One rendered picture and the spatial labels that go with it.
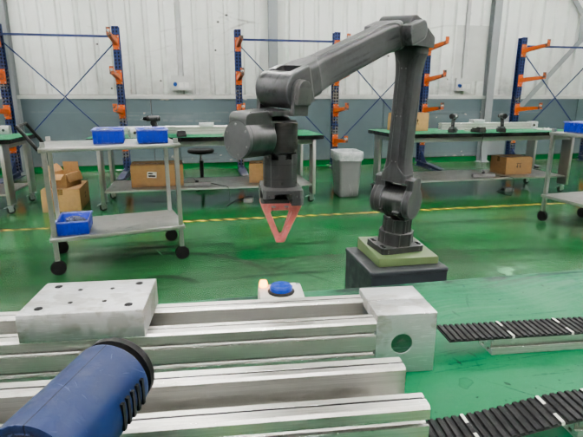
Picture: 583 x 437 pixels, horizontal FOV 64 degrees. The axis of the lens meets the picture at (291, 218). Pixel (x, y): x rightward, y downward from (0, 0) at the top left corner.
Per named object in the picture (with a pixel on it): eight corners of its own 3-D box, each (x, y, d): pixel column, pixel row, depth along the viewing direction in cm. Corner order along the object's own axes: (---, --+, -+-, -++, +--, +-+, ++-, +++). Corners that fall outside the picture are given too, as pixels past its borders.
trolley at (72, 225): (177, 238, 401) (169, 119, 376) (190, 258, 352) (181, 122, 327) (42, 254, 361) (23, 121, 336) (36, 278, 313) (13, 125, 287)
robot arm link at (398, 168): (445, 20, 101) (403, 22, 107) (417, 13, 91) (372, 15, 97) (420, 216, 115) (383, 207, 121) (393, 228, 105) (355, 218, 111)
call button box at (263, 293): (300, 311, 89) (300, 280, 87) (307, 336, 79) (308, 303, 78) (258, 313, 88) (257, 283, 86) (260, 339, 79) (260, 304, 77)
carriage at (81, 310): (160, 318, 74) (156, 277, 72) (147, 355, 63) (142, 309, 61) (53, 323, 72) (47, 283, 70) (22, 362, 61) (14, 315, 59)
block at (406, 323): (403, 330, 82) (407, 279, 79) (432, 370, 70) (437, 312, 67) (353, 333, 80) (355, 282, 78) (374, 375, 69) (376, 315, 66)
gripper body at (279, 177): (262, 202, 73) (262, 155, 71) (259, 190, 83) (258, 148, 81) (304, 201, 74) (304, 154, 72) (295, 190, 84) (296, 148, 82)
